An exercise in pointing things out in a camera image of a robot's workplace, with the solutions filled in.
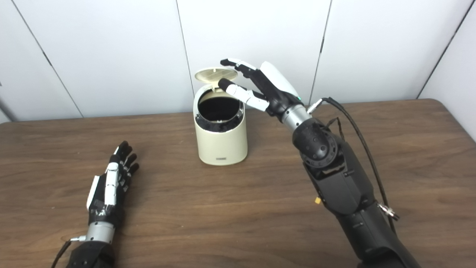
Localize black bin liner bag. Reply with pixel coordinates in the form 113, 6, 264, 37
195, 91, 245, 133

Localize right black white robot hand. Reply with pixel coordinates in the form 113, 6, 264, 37
218, 58, 302, 117

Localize cream round bin lid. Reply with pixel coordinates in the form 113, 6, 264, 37
194, 67, 238, 90

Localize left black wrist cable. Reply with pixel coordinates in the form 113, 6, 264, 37
51, 236, 87, 268

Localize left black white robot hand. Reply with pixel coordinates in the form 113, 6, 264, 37
86, 141, 139, 226

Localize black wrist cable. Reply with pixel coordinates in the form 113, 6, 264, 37
51, 236, 87, 268
307, 97, 400, 235

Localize cream-colored bin body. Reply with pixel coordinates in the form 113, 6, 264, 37
193, 84, 248, 166

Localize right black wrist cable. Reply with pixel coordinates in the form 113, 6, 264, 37
307, 97, 400, 235

